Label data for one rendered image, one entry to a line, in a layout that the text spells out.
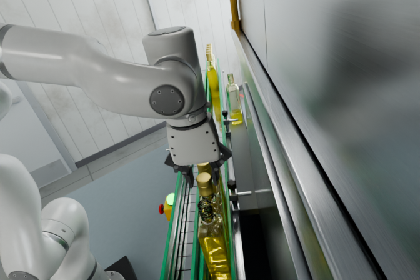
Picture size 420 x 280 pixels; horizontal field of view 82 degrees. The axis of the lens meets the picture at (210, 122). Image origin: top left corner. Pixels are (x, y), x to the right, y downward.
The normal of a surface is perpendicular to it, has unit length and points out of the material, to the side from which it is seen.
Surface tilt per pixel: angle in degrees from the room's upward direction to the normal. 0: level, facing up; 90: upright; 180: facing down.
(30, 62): 88
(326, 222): 0
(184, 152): 93
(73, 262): 31
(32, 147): 90
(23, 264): 64
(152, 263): 0
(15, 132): 90
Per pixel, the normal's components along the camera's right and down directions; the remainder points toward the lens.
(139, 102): -0.03, 0.58
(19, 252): 0.05, 0.06
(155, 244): -0.18, -0.84
